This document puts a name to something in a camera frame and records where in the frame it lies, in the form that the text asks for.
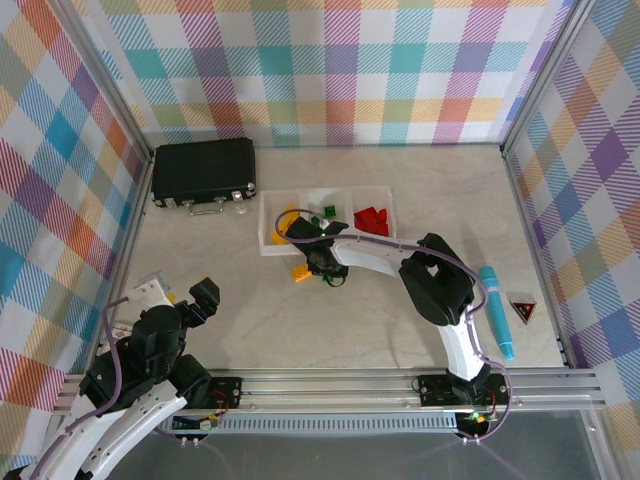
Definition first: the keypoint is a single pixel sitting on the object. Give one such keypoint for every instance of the green tall square brick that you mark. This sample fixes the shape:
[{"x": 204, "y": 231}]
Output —
[{"x": 328, "y": 279}]

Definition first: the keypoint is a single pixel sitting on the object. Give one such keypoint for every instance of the yellow brick with 120 print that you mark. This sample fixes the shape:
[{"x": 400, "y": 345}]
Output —
[{"x": 280, "y": 238}]

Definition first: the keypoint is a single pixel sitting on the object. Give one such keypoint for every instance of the red two-by-two brick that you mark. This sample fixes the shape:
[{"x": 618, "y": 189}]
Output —
[{"x": 383, "y": 215}]

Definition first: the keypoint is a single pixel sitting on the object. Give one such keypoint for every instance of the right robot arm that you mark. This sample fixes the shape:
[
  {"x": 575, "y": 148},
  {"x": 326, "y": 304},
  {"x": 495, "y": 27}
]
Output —
[{"x": 435, "y": 285}]

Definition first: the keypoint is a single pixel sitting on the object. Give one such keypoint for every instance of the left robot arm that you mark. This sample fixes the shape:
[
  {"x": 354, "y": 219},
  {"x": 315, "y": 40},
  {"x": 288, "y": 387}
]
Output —
[{"x": 135, "y": 420}]

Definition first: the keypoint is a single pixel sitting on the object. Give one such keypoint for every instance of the orange-yellow two-by-four brick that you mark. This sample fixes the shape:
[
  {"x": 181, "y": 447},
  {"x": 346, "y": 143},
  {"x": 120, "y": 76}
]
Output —
[{"x": 300, "y": 274}]

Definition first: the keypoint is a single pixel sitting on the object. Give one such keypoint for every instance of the printed paper card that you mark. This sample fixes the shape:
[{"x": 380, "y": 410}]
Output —
[{"x": 120, "y": 331}]

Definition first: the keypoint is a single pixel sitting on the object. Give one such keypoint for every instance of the small dark green brick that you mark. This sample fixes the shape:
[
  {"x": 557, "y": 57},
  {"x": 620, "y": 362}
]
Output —
[{"x": 329, "y": 211}]

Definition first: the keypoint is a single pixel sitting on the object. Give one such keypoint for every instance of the yellow two-by-two brick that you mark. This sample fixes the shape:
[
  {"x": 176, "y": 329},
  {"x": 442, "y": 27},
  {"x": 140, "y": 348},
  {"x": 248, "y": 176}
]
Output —
[{"x": 289, "y": 208}]

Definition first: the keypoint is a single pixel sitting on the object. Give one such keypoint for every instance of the white bin holding green bricks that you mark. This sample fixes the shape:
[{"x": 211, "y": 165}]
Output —
[{"x": 345, "y": 200}]

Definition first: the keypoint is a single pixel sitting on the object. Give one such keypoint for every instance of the white bin holding yellow bricks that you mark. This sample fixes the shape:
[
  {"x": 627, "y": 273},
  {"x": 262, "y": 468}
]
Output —
[{"x": 267, "y": 200}]

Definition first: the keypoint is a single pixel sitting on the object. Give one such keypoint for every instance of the small clear plastic piece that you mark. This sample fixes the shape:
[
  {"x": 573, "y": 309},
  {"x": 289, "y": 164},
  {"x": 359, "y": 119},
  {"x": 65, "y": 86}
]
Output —
[{"x": 240, "y": 209}]

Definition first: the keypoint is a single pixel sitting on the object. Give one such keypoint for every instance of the white bin holding red bricks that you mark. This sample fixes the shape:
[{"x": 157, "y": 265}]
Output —
[{"x": 392, "y": 200}]

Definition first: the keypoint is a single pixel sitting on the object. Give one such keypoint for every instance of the small electronics board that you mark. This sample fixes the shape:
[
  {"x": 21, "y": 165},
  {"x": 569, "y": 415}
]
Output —
[
  {"x": 477, "y": 419},
  {"x": 200, "y": 424}
]

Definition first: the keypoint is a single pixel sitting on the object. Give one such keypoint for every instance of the black ribbed carrying case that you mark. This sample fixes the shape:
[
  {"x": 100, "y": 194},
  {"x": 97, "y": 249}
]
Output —
[{"x": 202, "y": 170}]

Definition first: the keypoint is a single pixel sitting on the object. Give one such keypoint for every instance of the blue marker pen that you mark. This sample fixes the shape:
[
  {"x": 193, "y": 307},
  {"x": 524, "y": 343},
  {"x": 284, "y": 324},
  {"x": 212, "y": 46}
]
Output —
[{"x": 497, "y": 310}]

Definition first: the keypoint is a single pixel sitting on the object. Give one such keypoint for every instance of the red triangular object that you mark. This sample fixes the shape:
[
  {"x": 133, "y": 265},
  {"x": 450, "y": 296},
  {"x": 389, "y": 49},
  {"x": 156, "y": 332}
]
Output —
[{"x": 523, "y": 310}]

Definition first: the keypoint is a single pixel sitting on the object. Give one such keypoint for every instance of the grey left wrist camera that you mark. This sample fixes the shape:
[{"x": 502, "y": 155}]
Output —
[{"x": 150, "y": 287}]

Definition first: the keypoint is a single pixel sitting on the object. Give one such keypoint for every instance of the aluminium side rail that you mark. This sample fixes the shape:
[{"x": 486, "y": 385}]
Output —
[{"x": 124, "y": 260}]

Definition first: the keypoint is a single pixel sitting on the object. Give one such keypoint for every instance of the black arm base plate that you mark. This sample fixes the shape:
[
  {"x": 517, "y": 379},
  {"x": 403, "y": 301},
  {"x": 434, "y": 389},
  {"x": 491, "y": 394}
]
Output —
[
  {"x": 435, "y": 390},
  {"x": 227, "y": 392}
]

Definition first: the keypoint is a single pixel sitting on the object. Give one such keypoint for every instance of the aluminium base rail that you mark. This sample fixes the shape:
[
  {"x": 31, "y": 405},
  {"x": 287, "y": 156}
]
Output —
[{"x": 325, "y": 387}]

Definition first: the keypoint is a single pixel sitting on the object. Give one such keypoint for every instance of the aluminium frame post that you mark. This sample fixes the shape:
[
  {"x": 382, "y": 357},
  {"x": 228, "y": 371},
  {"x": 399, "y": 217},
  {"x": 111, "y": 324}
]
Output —
[
  {"x": 111, "y": 85},
  {"x": 546, "y": 75}
]

